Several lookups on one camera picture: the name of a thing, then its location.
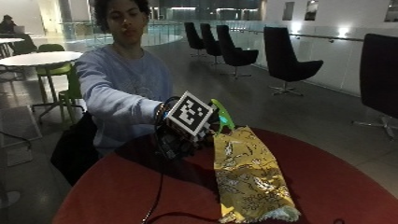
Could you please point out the the person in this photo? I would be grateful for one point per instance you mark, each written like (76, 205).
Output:
(124, 77)

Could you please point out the green bag clip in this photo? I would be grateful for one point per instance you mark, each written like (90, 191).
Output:
(224, 116)

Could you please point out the yellow snack bag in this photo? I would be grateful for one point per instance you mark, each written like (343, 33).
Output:
(249, 177)

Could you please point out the green chair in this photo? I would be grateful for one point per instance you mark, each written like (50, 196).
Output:
(74, 90)
(52, 70)

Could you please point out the dark chair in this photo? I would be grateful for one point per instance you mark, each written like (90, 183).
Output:
(24, 45)

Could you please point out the metal wall handrail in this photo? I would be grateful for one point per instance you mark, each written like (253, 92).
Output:
(307, 36)

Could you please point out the glass balustrade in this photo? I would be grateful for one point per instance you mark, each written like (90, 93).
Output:
(162, 31)

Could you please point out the black swivel armchair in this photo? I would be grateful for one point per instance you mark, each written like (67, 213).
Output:
(193, 37)
(211, 42)
(287, 62)
(232, 49)
(380, 74)

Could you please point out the large white round table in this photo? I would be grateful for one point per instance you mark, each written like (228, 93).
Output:
(39, 58)

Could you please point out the wall light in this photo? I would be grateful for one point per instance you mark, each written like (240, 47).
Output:
(295, 26)
(344, 31)

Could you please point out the white marker cube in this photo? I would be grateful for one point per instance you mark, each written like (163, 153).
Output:
(189, 115)

